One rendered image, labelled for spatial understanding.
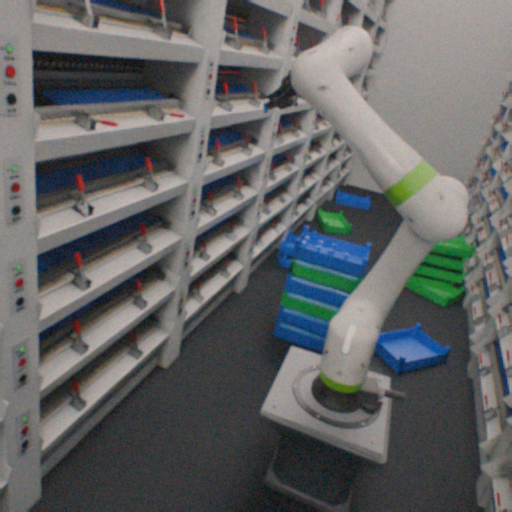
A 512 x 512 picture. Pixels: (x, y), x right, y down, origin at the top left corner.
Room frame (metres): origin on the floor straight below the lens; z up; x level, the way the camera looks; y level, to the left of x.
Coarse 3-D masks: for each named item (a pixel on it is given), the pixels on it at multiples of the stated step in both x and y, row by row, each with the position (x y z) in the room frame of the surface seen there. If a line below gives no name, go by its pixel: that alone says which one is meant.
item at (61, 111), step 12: (36, 108) 0.87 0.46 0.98; (48, 108) 0.90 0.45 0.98; (60, 108) 0.92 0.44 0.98; (72, 108) 0.95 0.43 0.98; (84, 108) 0.98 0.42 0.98; (96, 108) 1.02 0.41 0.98; (108, 108) 1.06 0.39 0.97; (120, 108) 1.10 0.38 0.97; (132, 108) 1.15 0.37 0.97; (144, 108) 1.20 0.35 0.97; (168, 108) 1.30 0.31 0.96; (72, 120) 0.93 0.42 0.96
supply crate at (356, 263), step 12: (300, 240) 1.87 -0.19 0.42; (312, 240) 1.91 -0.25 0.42; (324, 240) 1.89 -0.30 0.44; (336, 240) 1.88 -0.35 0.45; (300, 252) 1.72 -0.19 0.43; (312, 252) 1.71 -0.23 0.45; (324, 252) 1.84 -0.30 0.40; (336, 252) 1.86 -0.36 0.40; (348, 252) 1.87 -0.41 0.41; (360, 252) 1.86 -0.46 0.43; (324, 264) 1.70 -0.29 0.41; (336, 264) 1.68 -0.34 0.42; (348, 264) 1.67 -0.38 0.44; (360, 264) 1.66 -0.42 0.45; (360, 276) 1.66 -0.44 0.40
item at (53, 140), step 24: (48, 72) 1.05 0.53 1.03; (72, 72) 1.12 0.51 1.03; (96, 72) 1.20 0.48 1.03; (120, 72) 1.30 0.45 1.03; (168, 96) 1.38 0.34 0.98; (120, 120) 1.08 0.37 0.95; (144, 120) 1.15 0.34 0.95; (168, 120) 1.24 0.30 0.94; (192, 120) 1.35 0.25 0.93; (48, 144) 0.83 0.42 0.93; (72, 144) 0.89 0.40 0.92; (96, 144) 0.96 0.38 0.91; (120, 144) 1.05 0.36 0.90
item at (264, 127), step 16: (256, 16) 2.08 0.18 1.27; (272, 16) 2.06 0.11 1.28; (272, 32) 2.06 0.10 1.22; (288, 32) 2.04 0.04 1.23; (288, 48) 2.07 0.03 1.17; (288, 64) 2.12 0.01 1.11; (240, 80) 2.09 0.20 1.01; (256, 80) 2.07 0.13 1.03; (272, 80) 2.05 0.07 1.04; (272, 112) 2.04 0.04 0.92; (256, 128) 2.06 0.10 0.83; (272, 128) 2.06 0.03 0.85; (272, 144) 2.11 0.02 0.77; (256, 176) 2.05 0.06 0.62; (256, 208) 2.05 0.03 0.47; (256, 224) 2.10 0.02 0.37; (240, 288) 2.04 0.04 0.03
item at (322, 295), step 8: (288, 280) 1.72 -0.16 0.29; (288, 288) 1.72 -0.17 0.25; (296, 288) 1.71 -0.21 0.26; (304, 288) 1.71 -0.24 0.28; (312, 288) 1.70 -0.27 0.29; (312, 296) 1.70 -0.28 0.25; (320, 296) 1.69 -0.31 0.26; (328, 296) 1.68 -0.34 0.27; (336, 296) 1.68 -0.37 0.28; (344, 296) 1.67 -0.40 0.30; (336, 304) 1.68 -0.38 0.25
